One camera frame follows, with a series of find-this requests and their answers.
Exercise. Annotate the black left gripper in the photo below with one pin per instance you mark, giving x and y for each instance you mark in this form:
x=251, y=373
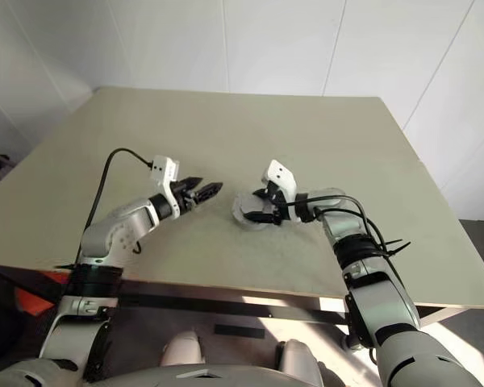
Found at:
x=183, y=203

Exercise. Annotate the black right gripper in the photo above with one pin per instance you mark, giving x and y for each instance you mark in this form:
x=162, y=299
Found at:
x=278, y=209

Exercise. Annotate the grey round motor lid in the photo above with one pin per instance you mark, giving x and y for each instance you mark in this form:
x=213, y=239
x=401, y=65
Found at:
x=244, y=201

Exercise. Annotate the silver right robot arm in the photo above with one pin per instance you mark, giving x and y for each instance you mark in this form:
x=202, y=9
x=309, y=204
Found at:
x=347, y=225

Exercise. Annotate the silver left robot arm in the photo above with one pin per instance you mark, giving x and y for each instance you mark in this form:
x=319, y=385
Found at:
x=117, y=234

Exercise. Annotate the black zip tie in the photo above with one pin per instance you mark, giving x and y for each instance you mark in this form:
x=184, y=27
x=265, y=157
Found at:
x=399, y=246

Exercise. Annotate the pale rounded shape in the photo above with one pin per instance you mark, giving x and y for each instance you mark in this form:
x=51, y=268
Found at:
x=183, y=348
x=298, y=354

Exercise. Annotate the grey robot torso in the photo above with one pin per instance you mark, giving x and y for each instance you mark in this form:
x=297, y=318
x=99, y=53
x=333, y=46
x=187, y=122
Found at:
x=246, y=375

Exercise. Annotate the orange object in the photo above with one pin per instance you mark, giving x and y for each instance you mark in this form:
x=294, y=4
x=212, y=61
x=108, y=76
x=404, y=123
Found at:
x=32, y=302

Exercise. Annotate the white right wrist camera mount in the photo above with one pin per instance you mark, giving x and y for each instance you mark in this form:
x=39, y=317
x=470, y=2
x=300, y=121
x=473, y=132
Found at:
x=280, y=173

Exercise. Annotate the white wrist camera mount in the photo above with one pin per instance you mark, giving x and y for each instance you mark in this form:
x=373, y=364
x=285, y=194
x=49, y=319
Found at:
x=280, y=173
x=161, y=165

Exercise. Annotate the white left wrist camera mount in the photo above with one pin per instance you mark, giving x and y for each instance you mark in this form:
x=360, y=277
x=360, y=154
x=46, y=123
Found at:
x=161, y=165

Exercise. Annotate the black table frame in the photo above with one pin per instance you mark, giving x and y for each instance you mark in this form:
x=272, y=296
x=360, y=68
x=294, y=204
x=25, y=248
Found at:
x=226, y=302

